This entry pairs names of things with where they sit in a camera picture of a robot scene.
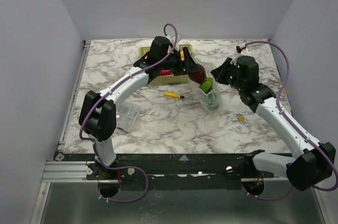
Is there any clear plastic box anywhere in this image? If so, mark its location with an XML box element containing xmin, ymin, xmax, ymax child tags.
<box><xmin>116</xmin><ymin>102</ymin><xmax>141</xmax><ymax>133</ymax></box>

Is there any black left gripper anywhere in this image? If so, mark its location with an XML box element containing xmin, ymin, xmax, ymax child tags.
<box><xmin>159</xmin><ymin>47</ymin><xmax>201</xmax><ymax>77</ymax></box>

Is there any yellow banana upper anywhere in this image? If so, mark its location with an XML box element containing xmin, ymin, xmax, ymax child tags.
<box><xmin>180</xmin><ymin>51</ymin><xmax>185</xmax><ymax>61</ymax></box>

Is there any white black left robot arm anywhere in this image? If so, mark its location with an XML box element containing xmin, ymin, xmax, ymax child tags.
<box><xmin>79</xmin><ymin>35</ymin><xmax>201</xmax><ymax>179</ymax></box>

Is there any small yellow blue clip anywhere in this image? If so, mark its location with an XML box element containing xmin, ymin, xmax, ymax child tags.
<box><xmin>236</xmin><ymin>114</ymin><xmax>247</xmax><ymax>125</ymax></box>

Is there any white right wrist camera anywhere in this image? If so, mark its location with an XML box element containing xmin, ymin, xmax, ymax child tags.
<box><xmin>236</xmin><ymin>45</ymin><xmax>251</xmax><ymax>56</ymax></box>

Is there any dark red apple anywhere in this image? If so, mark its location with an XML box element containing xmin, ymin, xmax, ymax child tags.
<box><xmin>188</xmin><ymin>64</ymin><xmax>206</xmax><ymax>85</ymax></box>

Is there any beige perforated plastic basket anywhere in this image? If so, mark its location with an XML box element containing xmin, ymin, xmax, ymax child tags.
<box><xmin>138</xmin><ymin>43</ymin><xmax>195</xmax><ymax>85</ymax></box>

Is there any green striped watermelon toy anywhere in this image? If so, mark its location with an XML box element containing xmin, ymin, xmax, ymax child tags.
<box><xmin>200</xmin><ymin>77</ymin><xmax>213</xmax><ymax>94</ymax></box>

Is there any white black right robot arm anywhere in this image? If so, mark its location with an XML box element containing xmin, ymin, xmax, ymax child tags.
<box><xmin>211</xmin><ymin>55</ymin><xmax>336</xmax><ymax>191</ymax></box>

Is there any clear zip top bag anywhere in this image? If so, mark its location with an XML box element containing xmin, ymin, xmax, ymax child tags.
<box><xmin>188</xmin><ymin>63</ymin><xmax>223</xmax><ymax>115</ymax></box>

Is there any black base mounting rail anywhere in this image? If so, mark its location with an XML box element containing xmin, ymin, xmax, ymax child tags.
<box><xmin>53</xmin><ymin>152</ymin><xmax>280</xmax><ymax>191</ymax></box>

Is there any red tomato toy middle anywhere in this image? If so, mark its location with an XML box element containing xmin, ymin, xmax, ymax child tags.
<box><xmin>159</xmin><ymin>70</ymin><xmax>173</xmax><ymax>76</ymax></box>

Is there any green bell pepper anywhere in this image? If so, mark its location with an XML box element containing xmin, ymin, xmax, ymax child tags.
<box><xmin>206</xmin><ymin>91</ymin><xmax>221</xmax><ymax>110</ymax></box>

